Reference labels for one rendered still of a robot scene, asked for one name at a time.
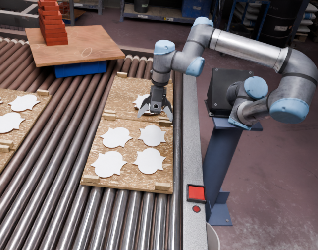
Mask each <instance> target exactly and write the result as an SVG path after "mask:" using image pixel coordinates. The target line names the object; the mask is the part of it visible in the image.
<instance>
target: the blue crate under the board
mask: <svg viewBox="0 0 318 250"><path fill-rule="evenodd" d="M52 68H53V71H54V74H55V76H56V78H62V77H70V76H79V75H87V74H95V73H104V72H106V60H105V61H95V62H81V63H71V64H61V65H52Z"/></svg>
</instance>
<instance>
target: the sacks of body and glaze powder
mask: <svg viewBox="0 0 318 250"><path fill-rule="evenodd" d="M261 5H262V4H260V3H249V4H248V8H247V11H246V15H245V18H244V21H243V26H245V27H246V28H247V29H248V30H249V31H251V30H253V27H254V25H255V23H256V20H257V17H258V14H259V9H260V8H261ZM245 6H246V2H239V3H238V4H236V6H235V7H236V8H237V9H236V10H234V13H233V16H232V20H231V22H236V23H239V24H240V23H241V20H242V16H243V13H244V9H245ZM317 11H318V10H317V8H316V7H315V6H313V5H311V4H310V3H309V4H308V6H307V8H306V10H305V12H304V15H303V18H302V21H301V23H300V25H299V28H298V30H297V32H296V35H298V36H297V38H294V40H293V41H300V42H304V41H305V39H306V37H307V35H308V34H307V33H306V32H310V30H309V28H308V27H307V26H308V25H311V24H313V23H312V21H311V20H312V19H315V15H314V14H313V12H317Z"/></svg>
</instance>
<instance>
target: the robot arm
mask: <svg viewBox="0 0 318 250"><path fill-rule="evenodd" d="M205 47H206V48H210V49H213V50H216V51H219V52H223V53H226V54H229V55H232V56H235V57H238V58H241V59H244V60H247V61H251V62H254V63H257V64H261V65H264V66H267V67H270V68H273V69H275V71H276V73H279V74H282V78H281V81H280V84H279V87H278V88H277V89H275V90H273V91H271V92H270V93H269V94H268V96H267V97H265V96H266V95H267V93H268V85H267V83H266V82H265V81H264V80H263V79H262V78H260V77H257V76H253V77H250V78H248V79H246V80H245V81H243V82H242V81H239V82H235V83H233V84H232V85H230V86H229V88H228V90H227V93H226V97H227V100H228V102H229V104H230V105H231V106H232V107H233V109H232V111H231V114H230V116H229V119H228V122H229V123H230V124H231V125H233V126H235V127H238V128H240V129H243V130H247V131H250V129H251V128H252V125H254V124H256V123H257V122H258V121H259V120H263V119H268V118H273V119H275V120H276V121H279V122H281V123H286V124H288V123H290V124H298V123H300V122H302V121H303V120H304V119H305V117H306V115H307V114H308V112H309V107H310V104H311V101H312V98H313V95H314V92H315V89H316V86H317V84H318V69H317V67H316V65H315V64H314V63H313V61H312V60H311V59H310V58H309V57H307V56H306V55H305V54H303V53H302V52H300V51H298V50H296V49H294V48H290V47H286V48H279V47H276V46H273V45H269V44H266V43H263V42H259V41H256V40H253V39H250V38H246V37H243V36H240V35H236V34H233V33H230V32H226V31H223V30H220V29H216V28H214V27H213V22H212V21H211V20H209V19H208V18H205V17H199V18H197V19H196V20H195V22H194V24H193V26H192V27H191V31H190V33H189V36H188V38H187V41H186V43H185V45H184V48H183V50H182V52H181V51H178V50H175V44H174V43H173V42H171V41H168V40H159V41H157V42H156V44H155V50H154V58H153V67H152V70H151V71H150V73H152V76H151V78H152V79H151V82H152V84H154V85H151V89H150V95H149V96H148V97H147V98H145V99H144V100H143V101H142V104H141V106H140V108H139V111H138V115H137V118H140V117H141V115H142V114H143V113H144V111H146V110H148V109H149V107H150V112H151V113H156V114H160V113H161V107H163V106H164V108H163V111H164V112H165V113H166V114H167V116H168V117H169V121H171V122H172V120H173V114H172V106H171V102H170V101H169V100H168V99H167V97H166V95H167V87H164V86H166V85H168V82H169V80H170V74H171V70H174V71H177V72H180V73H183V74H186V75H190V76H194V77H198V76H200V74H201V73H202V70H203V67H204V64H205V59H204V58H202V57H201V56H202V54H203V51H204V49H205ZM164 88H165V89H164ZM149 104H150V106H149Z"/></svg>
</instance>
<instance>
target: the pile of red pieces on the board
mask: <svg viewBox="0 0 318 250"><path fill-rule="evenodd" d="M56 1H57V0H39V1H38V2H37V3H38V7H39V9H38V13H39V26H40V31H41V33H42V36H43V38H44V40H45V43H46V45H47V46H54V45H68V37H67V32H66V29H65V24H64V22H63V21H62V15H61V13H60V11H59V5H58V4H57V2H56Z"/></svg>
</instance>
